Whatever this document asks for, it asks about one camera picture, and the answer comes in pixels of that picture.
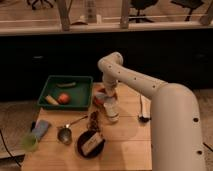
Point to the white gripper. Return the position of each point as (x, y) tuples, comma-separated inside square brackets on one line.
[(110, 89)]

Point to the grey towel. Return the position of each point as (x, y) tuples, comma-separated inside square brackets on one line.
[(101, 96)]

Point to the red bowl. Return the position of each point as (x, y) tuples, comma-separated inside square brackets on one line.
[(100, 104)]

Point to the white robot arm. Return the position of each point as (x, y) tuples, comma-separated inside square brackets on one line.
[(176, 133)]

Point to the brown grape bunch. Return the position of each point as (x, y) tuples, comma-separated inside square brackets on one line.
[(93, 123)]

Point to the green plastic tray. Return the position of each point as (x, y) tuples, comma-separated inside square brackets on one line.
[(80, 95)]

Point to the orange fruit in tray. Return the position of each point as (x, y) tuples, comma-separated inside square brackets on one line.
[(63, 98)]

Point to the white box on plate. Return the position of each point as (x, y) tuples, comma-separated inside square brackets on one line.
[(91, 143)]

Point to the black round plate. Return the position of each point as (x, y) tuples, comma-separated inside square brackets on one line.
[(83, 138)]

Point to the yellow corn piece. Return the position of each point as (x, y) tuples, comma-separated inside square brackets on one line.
[(51, 100)]

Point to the blue sponge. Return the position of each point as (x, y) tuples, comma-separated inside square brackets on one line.
[(40, 129)]

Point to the office chair base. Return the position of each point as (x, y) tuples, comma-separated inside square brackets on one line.
[(140, 5)]

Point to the green plastic cup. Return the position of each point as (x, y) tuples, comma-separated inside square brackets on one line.
[(29, 143)]

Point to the office chair left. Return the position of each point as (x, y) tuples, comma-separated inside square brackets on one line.
[(32, 3)]

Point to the office chair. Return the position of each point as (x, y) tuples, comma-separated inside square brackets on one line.
[(32, 3), (190, 4)]

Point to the office chair right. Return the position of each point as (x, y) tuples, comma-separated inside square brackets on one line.
[(190, 4)]

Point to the metal ladle with handle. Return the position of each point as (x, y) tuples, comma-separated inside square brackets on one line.
[(64, 134)]

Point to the wooden post middle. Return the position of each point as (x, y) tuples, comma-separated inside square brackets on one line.
[(124, 20)]

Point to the wooden post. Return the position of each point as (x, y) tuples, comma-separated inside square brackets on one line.
[(208, 16), (124, 20)]

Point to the wooden post right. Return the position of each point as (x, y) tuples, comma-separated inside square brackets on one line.
[(208, 16)]

